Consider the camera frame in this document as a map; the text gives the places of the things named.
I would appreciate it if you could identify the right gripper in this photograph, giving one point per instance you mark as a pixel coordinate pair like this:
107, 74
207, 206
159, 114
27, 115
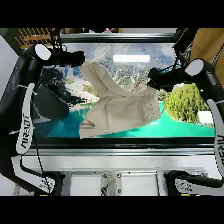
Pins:
156, 79

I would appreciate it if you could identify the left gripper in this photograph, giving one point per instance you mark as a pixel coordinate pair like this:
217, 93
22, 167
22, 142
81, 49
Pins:
74, 58

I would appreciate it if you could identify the beige garment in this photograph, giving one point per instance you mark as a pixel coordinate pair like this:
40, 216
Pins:
116, 103

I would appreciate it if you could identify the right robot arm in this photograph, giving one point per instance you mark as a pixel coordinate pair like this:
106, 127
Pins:
213, 100

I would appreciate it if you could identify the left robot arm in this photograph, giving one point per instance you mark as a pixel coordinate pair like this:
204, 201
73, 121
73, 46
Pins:
25, 110

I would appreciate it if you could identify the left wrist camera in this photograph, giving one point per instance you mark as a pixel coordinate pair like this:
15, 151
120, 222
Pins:
56, 38

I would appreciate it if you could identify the silver frame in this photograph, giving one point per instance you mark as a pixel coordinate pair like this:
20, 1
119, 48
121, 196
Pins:
113, 166

